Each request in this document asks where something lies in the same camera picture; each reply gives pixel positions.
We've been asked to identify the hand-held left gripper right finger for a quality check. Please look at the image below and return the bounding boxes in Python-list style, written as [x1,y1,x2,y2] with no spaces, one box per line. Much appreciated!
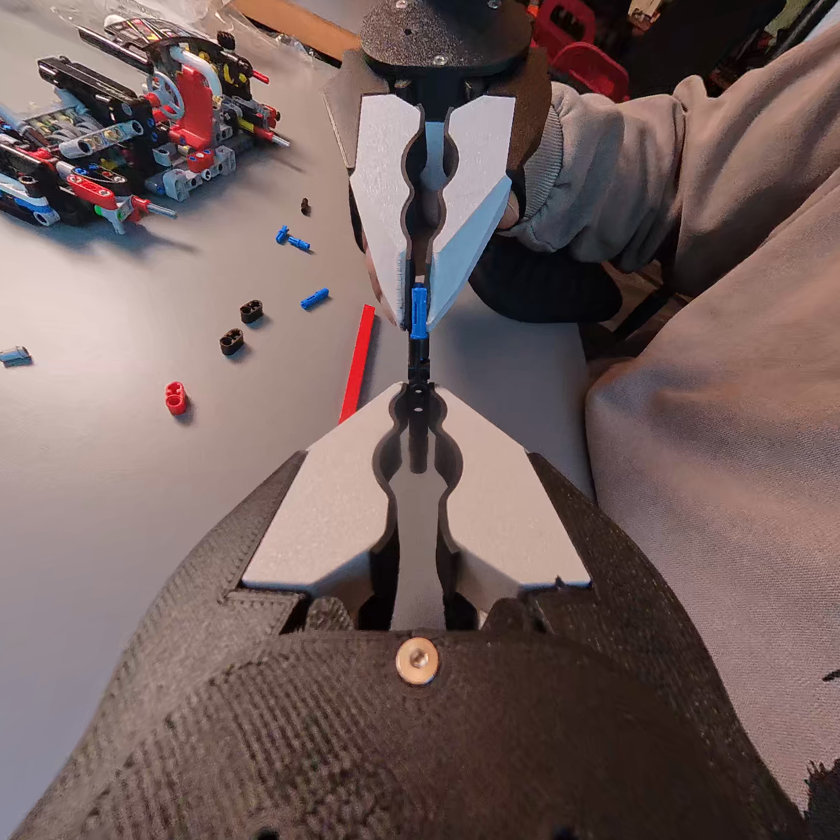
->
[427,384,593,629]

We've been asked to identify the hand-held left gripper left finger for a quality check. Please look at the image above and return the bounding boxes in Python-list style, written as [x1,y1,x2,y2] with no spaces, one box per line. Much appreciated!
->
[241,382,409,616]

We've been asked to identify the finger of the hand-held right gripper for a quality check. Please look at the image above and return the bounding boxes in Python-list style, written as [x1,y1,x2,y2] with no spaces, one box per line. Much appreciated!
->
[424,95,517,332]
[348,93,427,330]

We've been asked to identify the long red lego beam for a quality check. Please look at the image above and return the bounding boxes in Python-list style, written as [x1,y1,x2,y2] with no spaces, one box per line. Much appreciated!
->
[338,304,376,425]

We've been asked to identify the black lego frame block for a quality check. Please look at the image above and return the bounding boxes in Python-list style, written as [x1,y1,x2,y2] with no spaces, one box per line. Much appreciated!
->
[406,331,434,475]

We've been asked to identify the person's right forearm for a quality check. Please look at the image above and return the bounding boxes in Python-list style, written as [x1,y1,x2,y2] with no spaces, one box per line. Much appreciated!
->
[517,26,840,299]

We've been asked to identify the partly built lego car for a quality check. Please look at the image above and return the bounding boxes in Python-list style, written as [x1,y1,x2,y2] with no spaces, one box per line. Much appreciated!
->
[0,13,291,235]

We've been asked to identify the red plastic chair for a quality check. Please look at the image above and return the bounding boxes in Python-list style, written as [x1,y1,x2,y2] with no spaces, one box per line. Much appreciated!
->
[550,41,631,102]
[532,0,597,47]

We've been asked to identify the brown cardboard piece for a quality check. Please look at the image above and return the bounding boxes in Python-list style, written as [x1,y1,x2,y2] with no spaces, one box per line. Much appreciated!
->
[226,0,365,63]

